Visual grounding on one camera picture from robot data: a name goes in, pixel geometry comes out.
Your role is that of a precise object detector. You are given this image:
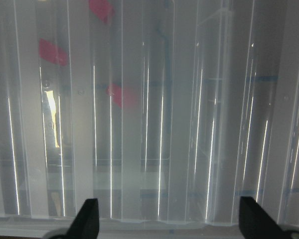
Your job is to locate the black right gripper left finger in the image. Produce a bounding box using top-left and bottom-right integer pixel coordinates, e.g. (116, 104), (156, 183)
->
(65, 198), (100, 239)

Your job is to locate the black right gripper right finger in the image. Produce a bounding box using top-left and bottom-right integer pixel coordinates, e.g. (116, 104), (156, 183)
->
(239, 196), (299, 239)

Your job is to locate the clear plastic box lid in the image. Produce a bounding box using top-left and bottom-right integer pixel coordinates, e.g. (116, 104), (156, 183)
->
(0, 0), (299, 236)

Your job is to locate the red block upper middle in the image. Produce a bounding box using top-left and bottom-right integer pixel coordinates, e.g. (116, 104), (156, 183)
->
(106, 83), (137, 108)

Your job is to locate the red block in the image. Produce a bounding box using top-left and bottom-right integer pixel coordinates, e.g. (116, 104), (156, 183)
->
(38, 38), (69, 66)
(89, 0), (115, 24)
(106, 83), (137, 108)

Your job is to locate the red block centre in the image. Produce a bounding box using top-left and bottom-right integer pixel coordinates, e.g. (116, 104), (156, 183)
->
(38, 38), (69, 66)

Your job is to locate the red block lower middle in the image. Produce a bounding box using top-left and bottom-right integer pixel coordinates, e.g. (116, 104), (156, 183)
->
(89, 0), (115, 24)

